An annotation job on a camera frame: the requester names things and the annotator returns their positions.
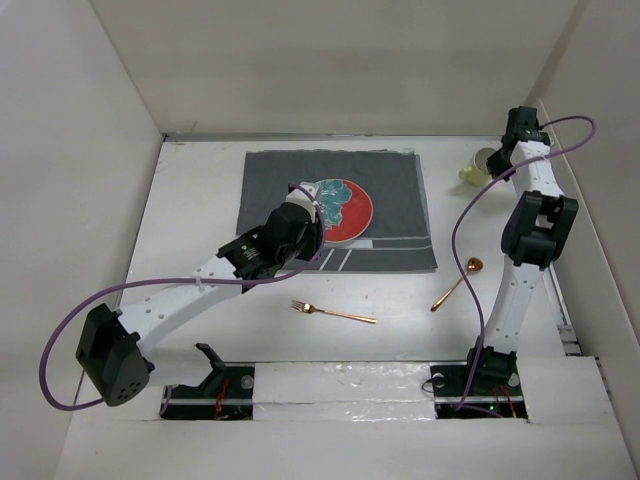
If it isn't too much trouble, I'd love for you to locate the yellow-green mug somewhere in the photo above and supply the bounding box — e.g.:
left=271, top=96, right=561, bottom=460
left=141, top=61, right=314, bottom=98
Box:
left=458, top=147, right=497, bottom=187

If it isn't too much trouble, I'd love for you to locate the red and teal round plate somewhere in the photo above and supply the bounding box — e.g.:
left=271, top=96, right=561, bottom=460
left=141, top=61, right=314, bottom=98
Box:
left=317, top=178, right=374, bottom=244

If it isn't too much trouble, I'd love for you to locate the grey striped cloth placemat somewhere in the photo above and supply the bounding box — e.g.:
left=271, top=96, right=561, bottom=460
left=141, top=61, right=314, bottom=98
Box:
left=236, top=150, right=437, bottom=273

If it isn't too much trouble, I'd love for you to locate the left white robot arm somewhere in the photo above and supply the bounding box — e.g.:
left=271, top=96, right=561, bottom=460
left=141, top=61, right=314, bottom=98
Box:
left=76, top=202, right=324, bottom=407

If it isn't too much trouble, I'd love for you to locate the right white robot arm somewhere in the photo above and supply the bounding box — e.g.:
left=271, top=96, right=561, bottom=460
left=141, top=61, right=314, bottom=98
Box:
left=462, top=106, right=579, bottom=396

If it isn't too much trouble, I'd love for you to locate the copper fork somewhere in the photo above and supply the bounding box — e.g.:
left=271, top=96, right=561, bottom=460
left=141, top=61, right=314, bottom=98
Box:
left=291, top=300, right=377, bottom=325

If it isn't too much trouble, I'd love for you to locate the copper spoon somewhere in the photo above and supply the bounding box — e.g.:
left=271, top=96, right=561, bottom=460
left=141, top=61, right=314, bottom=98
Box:
left=430, top=257, right=484, bottom=312

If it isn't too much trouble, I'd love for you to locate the white foam front board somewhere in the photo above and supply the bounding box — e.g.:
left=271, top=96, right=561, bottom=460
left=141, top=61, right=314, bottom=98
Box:
left=68, top=357, right=620, bottom=448

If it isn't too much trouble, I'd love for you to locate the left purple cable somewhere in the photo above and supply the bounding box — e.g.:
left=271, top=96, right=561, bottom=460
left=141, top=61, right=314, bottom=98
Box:
left=38, top=184, right=329, bottom=412

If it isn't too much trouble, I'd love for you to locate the purple cable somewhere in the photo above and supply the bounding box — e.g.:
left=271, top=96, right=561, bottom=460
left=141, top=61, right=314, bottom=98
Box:
left=38, top=184, right=329, bottom=412
left=450, top=115, right=599, bottom=414

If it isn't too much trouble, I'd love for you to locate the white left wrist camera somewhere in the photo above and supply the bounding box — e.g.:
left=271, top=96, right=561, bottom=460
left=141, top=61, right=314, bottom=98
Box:
left=285, top=182, right=320, bottom=215

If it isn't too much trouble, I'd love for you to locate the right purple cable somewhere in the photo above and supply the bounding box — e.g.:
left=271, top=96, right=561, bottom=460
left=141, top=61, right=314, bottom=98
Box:
left=450, top=115, right=599, bottom=414

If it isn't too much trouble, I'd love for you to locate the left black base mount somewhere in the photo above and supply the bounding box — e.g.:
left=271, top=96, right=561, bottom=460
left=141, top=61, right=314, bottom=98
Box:
left=159, top=343, right=256, bottom=421

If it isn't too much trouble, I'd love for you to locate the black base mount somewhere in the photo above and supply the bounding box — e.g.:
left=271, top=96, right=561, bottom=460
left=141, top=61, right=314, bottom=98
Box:
left=421, top=362, right=528, bottom=420
left=159, top=343, right=256, bottom=421

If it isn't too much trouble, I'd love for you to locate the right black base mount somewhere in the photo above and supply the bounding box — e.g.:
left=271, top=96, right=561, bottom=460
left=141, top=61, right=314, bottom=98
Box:
left=421, top=362, right=528, bottom=420

